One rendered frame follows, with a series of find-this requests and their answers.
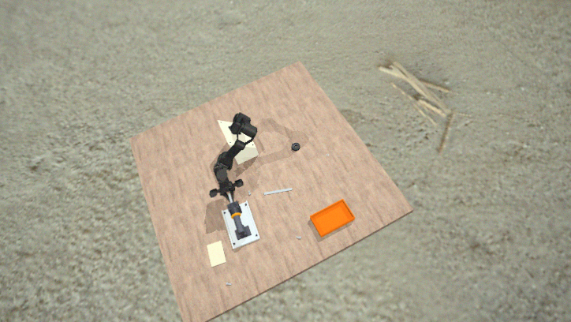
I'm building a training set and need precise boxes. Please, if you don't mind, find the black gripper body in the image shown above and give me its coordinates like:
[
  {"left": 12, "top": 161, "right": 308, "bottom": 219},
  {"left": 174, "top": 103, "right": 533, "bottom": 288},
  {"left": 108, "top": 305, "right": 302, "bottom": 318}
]
[{"left": 210, "top": 179, "right": 244, "bottom": 198}]

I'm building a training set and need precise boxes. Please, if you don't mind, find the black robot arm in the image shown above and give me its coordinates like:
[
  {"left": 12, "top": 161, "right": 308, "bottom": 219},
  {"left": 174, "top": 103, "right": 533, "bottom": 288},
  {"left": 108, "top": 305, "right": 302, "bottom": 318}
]
[{"left": 214, "top": 112, "right": 257, "bottom": 193}]

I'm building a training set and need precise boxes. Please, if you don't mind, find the orange shallow tray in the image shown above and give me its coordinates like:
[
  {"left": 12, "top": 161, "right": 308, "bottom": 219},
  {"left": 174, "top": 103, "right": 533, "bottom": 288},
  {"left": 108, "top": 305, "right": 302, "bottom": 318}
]
[{"left": 310, "top": 199, "right": 355, "bottom": 237}]

